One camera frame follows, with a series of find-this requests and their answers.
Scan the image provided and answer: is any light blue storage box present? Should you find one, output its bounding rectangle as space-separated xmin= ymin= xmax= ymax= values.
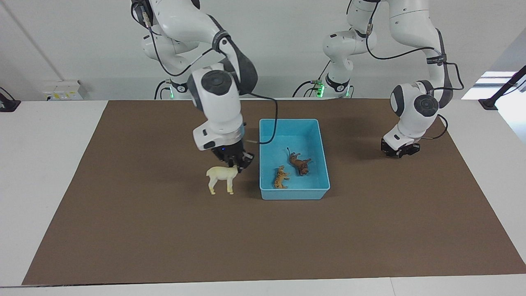
xmin=259 ymin=119 xmax=331 ymax=201

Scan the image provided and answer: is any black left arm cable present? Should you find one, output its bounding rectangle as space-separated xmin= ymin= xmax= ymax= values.
xmin=365 ymin=12 xmax=465 ymax=141

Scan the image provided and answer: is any black table clamp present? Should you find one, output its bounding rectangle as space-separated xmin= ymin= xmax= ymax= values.
xmin=0 ymin=87 xmax=21 ymax=113

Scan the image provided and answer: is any black camera stand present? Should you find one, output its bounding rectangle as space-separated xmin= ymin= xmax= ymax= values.
xmin=478 ymin=65 xmax=526 ymax=111

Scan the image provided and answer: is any orange striped tiger toy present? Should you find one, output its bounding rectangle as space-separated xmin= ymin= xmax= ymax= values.
xmin=273 ymin=165 xmax=291 ymax=190

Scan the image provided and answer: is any brown lion toy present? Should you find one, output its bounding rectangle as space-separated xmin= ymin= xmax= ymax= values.
xmin=286 ymin=147 xmax=312 ymax=177

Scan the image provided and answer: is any cream llama toy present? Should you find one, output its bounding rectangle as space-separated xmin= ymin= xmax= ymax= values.
xmin=205 ymin=164 xmax=239 ymax=196

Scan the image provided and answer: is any black base cable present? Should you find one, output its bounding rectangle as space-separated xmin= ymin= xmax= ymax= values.
xmin=292 ymin=61 xmax=332 ymax=98
xmin=154 ymin=79 xmax=171 ymax=100

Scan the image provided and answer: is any white wall socket box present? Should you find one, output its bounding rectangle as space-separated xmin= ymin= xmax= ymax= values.
xmin=42 ymin=80 xmax=88 ymax=102

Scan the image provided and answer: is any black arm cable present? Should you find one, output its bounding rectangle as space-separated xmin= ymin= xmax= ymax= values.
xmin=365 ymin=12 xmax=465 ymax=141
xmin=131 ymin=0 xmax=279 ymax=146

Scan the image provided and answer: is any brown table mat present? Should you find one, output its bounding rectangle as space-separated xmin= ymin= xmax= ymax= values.
xmin=22 ymin=98 xmax=526 ymax=286

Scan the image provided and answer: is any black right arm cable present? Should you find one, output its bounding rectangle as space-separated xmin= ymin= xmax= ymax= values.
xmin=131 ymin=0 xmax=279 ymax=146

